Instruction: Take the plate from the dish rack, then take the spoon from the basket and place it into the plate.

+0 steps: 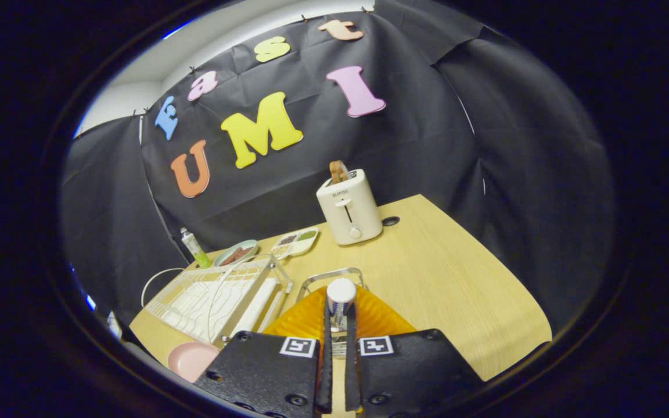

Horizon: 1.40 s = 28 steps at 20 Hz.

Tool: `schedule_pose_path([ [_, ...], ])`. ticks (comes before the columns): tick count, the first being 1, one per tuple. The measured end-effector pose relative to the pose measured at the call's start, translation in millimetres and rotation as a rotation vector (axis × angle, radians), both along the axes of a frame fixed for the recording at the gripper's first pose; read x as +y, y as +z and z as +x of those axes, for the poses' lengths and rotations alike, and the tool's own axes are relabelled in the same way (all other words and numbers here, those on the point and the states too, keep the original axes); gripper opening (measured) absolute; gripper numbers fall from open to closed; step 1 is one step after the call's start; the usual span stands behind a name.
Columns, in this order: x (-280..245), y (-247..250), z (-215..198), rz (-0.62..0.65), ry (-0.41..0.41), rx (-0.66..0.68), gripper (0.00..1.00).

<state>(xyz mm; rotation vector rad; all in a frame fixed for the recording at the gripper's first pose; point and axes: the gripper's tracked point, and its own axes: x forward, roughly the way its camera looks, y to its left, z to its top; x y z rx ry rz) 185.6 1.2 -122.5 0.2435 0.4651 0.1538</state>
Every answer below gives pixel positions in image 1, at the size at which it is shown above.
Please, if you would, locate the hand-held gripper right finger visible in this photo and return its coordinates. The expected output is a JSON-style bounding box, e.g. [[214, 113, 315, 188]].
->
[[344, 286, 484, 418]]

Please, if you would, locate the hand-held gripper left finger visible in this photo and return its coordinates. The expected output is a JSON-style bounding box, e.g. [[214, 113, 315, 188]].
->
[[194, 286, 333, 418]]

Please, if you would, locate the clear wire basket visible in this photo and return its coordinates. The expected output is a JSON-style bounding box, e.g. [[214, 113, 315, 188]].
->
[[296, 267, 365, 358]]

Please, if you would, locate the spoon with blue checked handle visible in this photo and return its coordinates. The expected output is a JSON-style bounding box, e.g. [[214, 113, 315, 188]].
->
[[326, 278, 358, 343]]

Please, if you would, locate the white dish rack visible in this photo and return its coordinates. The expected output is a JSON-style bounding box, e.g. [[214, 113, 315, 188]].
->
[[141, 254, 293, 349]]

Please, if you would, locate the pink plate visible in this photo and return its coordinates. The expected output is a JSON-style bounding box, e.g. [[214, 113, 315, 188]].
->
[[167, 341, 221, 384]]

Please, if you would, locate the light green plate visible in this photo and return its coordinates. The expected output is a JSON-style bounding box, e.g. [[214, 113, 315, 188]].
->
[[213, 239, 259, 268]]

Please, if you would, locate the white divided spice tray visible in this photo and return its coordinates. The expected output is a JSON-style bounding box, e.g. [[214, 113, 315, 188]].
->
[[270, 227, 319, 260]]

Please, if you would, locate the white toaster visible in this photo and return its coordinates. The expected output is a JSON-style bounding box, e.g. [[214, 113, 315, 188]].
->
[[316, 169, 383, 246]]

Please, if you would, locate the clear bottle with green liquid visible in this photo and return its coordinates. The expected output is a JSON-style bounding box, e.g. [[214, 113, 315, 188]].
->
[[180, 227, 212, 269]]

